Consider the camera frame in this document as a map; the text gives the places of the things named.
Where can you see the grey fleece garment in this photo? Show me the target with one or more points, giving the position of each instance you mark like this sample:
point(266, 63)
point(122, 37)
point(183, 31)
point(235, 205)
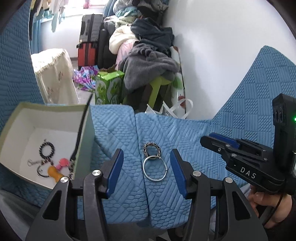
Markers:
point(143, 64)

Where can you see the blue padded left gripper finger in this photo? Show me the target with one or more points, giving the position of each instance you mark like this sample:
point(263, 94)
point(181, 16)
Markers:
point(232, 142)

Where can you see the cream white puffy garment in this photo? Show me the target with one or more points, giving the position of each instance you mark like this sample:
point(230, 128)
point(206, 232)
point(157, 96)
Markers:
point(119, 36)

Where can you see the purple patterned cloth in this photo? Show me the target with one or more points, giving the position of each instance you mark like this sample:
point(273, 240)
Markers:
point(85, 78)

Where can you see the silver ring bangle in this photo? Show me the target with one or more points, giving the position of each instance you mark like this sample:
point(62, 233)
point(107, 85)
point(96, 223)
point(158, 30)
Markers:
point(154, 168)

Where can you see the white plastic bag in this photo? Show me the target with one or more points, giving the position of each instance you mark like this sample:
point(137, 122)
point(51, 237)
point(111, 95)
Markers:
point(180, 110)

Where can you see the cream lace covered box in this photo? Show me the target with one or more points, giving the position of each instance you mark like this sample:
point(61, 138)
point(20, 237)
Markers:
point(54, 73)

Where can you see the green plastic stool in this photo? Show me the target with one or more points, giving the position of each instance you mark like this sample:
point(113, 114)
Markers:
point(151, 95)

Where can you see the patterned black white bangle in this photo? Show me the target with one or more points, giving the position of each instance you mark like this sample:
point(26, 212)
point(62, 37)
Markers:
point(152, 149)

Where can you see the orange carrot charm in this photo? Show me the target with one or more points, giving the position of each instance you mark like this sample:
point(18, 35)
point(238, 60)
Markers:
point(54, 173)

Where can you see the green cartoon cardboard box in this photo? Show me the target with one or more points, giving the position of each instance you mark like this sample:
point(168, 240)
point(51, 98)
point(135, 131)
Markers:
point(108, 87)

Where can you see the black suitcase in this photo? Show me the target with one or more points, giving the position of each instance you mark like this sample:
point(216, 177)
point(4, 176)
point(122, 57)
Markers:
point(90, 28)

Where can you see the left blue covered chair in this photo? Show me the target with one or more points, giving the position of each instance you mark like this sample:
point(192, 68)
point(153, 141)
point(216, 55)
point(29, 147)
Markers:
point(114, 125)

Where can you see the red suitcase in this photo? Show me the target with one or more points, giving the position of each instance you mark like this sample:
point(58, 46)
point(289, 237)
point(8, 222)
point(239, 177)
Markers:
point(87, 54)

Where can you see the pale green box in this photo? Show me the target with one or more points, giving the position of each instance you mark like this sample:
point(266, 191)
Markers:
point(46, 141)

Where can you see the dark navy jacket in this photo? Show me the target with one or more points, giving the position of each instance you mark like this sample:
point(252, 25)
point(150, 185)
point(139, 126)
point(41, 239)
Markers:
point(150, 32)

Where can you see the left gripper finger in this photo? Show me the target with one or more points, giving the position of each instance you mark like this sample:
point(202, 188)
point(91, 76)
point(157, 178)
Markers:
point(182, 172)
point(111, 171)

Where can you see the person's right hand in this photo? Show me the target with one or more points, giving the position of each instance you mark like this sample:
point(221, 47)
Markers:
point(280, 205)

